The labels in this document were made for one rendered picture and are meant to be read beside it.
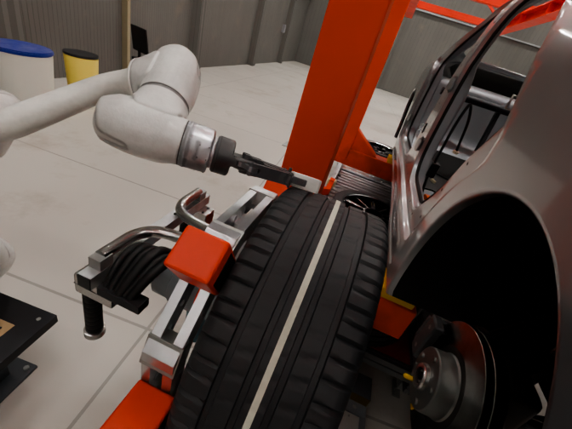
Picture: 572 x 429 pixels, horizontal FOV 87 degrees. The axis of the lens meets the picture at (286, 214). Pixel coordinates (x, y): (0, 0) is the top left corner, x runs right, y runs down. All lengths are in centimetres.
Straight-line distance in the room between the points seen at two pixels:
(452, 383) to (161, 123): 79
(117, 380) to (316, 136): 132
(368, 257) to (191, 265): 28
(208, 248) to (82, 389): 128
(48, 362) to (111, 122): 133
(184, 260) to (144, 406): 26
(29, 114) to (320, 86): 72
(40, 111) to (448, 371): 102
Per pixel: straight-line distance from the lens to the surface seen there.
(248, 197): 67
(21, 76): 409
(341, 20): 100
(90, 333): 85
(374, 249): 55
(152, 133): 59
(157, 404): 62
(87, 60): 460
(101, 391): 165
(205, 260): 46
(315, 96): 101
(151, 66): 71
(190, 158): 60
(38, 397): 170
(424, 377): 86
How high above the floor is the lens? 145
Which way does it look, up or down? 30 degrees down
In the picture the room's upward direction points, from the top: 18 degrees clockwise
